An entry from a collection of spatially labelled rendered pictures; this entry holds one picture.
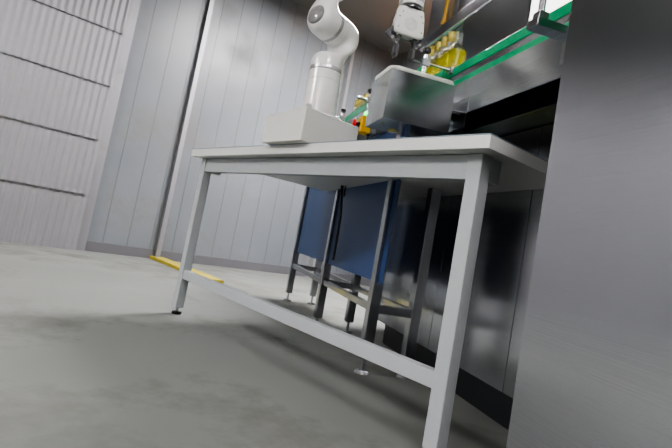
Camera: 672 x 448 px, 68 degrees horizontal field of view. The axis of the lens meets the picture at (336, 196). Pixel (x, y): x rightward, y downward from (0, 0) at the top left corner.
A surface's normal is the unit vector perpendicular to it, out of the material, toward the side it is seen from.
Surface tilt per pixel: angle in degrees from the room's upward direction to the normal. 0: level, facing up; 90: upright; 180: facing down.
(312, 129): 90
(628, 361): 90
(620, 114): 90
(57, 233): 90
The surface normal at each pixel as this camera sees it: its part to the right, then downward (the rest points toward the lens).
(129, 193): 0.64, 0.05
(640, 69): -0.95, -0.20
